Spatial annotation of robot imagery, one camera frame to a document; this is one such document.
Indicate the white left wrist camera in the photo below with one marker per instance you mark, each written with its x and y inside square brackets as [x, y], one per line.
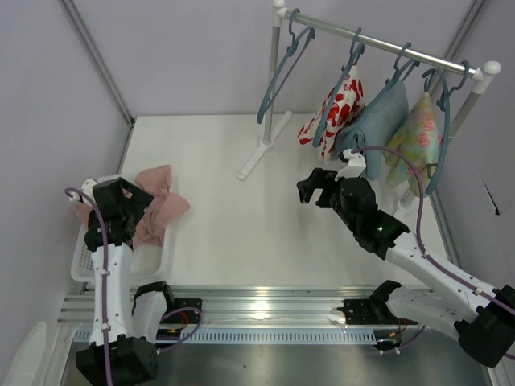
[87, 188]

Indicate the light blue towel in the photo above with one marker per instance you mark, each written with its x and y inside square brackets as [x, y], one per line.
[347, 139]

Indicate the pink pleated skirt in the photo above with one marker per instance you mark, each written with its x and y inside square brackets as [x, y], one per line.
[165, 208]

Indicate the red floral white cloth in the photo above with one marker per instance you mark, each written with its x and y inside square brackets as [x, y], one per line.
[333, 118]

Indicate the blue plastic hanger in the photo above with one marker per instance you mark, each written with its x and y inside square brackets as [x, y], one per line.
[273, 89]

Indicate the white plastic basket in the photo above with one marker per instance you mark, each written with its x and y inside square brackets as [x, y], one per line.
[143, 265]

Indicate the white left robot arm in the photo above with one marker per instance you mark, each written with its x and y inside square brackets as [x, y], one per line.
[121, 348]

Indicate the white slotted cable duct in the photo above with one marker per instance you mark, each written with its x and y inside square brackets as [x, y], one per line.
[283, 336]

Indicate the blue hanger with floral cloth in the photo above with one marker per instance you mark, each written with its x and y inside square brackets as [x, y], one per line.
[355, 52]

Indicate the yellow floral cloth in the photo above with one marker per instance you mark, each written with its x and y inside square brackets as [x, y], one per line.
[418, 139]

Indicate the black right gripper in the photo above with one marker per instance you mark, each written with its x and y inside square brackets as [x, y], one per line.
[332, 196]

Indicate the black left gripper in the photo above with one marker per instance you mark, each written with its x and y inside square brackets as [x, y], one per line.
[121, 200]

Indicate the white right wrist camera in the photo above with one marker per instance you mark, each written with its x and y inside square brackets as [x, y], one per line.
[354, 165]

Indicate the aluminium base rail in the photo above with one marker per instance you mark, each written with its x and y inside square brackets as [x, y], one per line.
[271, 307]

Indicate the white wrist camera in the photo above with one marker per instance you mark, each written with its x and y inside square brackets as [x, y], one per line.
[354, 165]
[87, 188]

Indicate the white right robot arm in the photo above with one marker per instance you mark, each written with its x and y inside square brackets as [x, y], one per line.
[477, 315]

